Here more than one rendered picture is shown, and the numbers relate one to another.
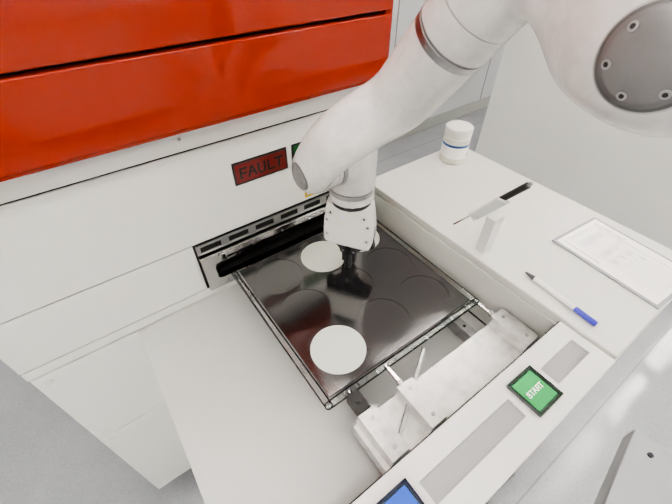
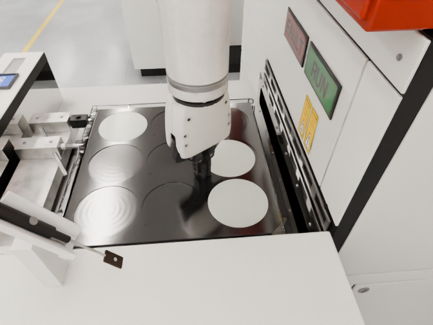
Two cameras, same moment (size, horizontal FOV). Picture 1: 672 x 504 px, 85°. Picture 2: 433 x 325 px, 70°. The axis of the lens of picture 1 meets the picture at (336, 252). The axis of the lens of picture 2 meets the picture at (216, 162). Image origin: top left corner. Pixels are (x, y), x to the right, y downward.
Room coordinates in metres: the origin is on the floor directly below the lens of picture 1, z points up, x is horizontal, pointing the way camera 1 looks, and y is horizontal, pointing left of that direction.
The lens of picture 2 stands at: (0.79, -0.34, 1.32)
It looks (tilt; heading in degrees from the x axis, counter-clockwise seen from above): 46 degrees down; 121
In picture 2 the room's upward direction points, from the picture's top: straight up
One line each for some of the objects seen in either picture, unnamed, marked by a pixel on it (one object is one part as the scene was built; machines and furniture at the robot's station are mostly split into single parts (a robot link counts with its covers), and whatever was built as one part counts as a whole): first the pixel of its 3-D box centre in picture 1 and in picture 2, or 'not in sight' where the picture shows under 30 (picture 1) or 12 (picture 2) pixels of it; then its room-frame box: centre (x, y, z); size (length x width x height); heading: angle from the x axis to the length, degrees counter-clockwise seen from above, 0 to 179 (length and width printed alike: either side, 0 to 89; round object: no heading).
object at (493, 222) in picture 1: (485, 219); (49, 244); (0.56, -0.29, 1.03); 0.06 x 0.04 x 0.13; 36
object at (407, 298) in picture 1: (349, 285); (174, 160); (0.51, -0.03, 0.90); 0.34 x 0.34 x 0.01; 36
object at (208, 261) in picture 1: (292, 235); (281, 149); (0.67, 0.11, 0.89); 0.44 x 0.02 x 0.10; 126
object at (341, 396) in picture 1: (410, 347); (76, 166); (0.36, -0.14, 0.90); 0.38 x 0.01 x 0.01; 126
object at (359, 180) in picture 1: (351, 151); (194, 17); (0.57, -0.03, 1.17); 0.09 x 0.08 x 0.13; 129
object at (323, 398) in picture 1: (274, 329); (173, 104); (0.40, 0.12, 0.90); 0.37 x 0.01 x 0.01; 36
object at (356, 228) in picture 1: (350, 217); (199, 115); (0.57, -0.03, 1.03); 0.10 x 0.07 x 0.11; 70
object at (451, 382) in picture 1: (449, 386); (33, 186); (0.30, -0.20, 0.87); 0.36 x 0.08 x 0.03; 126
